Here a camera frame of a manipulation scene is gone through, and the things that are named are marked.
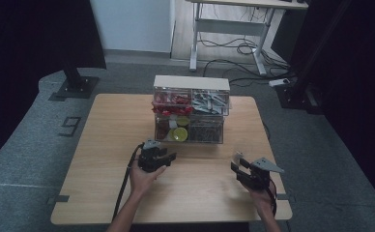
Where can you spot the white power strip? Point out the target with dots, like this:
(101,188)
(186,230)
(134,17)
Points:
(279,82)

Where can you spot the white panel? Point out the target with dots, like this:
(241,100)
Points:
(134,25)

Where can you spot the pile of red packets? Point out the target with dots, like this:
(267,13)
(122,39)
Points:
(171,103)

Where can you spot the white metal-legged desk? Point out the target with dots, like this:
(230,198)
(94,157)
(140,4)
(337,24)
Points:
(230,27)

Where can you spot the yellow-green capsule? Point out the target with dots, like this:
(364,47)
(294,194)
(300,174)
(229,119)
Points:
(179,134)
(182,121)

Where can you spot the pile of brown packets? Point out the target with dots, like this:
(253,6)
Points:
(206,131)

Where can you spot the black curtain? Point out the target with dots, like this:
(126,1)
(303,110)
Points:
(31,48)

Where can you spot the black stand with base plate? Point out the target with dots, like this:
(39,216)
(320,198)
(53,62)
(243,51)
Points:
(76,85)

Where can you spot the pile of grey packets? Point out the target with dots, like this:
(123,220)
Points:
(209,102)

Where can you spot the black metal frame stand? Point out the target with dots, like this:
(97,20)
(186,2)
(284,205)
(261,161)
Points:
(300,87)

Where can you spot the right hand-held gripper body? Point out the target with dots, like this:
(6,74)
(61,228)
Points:
(259,178)

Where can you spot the clear drawer organizer white top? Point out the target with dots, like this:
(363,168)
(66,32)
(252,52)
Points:
(192,82)

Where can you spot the person's left hand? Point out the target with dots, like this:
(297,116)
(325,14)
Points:
(142,181)

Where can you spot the white capsule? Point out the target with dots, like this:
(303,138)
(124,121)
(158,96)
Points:
(173,124)

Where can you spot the person's right hand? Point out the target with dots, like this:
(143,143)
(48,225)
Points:
(263,199)

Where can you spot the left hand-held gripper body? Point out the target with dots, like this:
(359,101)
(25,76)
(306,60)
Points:
(150,158)

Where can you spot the dark red capsule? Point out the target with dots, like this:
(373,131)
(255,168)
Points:
(162,127)

